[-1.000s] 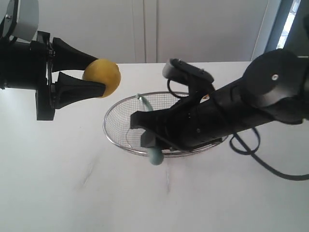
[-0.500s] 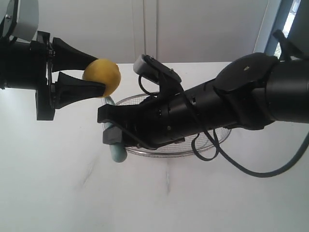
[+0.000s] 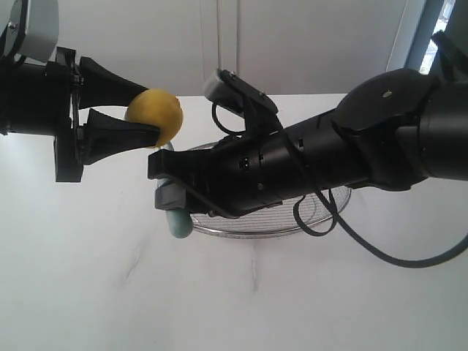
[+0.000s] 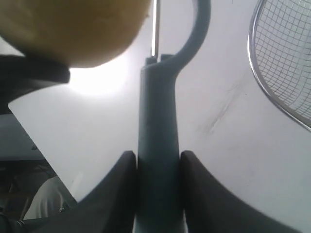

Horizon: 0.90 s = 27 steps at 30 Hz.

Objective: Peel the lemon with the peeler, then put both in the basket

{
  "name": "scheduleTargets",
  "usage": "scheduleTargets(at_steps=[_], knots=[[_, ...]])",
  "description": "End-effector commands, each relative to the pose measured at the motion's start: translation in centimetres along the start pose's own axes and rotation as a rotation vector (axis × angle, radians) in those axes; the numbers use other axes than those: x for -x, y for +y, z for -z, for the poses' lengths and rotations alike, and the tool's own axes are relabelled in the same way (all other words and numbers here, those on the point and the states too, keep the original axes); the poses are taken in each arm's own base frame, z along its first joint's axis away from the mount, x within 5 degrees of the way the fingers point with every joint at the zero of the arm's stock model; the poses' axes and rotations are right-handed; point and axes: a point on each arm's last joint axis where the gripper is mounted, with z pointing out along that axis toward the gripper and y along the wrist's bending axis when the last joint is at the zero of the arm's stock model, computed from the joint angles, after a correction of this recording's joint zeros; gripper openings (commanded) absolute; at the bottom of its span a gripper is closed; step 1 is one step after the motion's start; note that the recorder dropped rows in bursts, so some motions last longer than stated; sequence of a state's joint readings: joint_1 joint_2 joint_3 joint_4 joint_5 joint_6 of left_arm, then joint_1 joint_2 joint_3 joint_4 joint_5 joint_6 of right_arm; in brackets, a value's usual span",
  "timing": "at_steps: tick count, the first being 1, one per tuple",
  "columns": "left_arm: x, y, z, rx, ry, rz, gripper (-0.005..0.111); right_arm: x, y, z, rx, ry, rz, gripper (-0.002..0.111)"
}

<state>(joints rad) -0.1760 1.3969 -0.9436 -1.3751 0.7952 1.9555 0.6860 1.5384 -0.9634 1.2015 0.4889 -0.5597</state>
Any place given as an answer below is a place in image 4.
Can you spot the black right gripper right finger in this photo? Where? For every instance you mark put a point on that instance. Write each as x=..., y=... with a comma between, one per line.
x=211, y=208

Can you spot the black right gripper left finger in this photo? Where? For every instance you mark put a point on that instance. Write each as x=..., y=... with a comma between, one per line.
x=109, y=208

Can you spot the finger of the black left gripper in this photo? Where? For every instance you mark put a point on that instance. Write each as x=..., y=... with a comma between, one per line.
x=22, y=75

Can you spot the yellow lemon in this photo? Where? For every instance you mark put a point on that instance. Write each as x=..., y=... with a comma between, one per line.
x=77, y=33

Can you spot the teal handled peeler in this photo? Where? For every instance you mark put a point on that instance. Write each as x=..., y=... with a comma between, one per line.
x=159, y=203

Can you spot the steel wire mesh basket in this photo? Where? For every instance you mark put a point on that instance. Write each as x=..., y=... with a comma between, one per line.
x=279, y=53

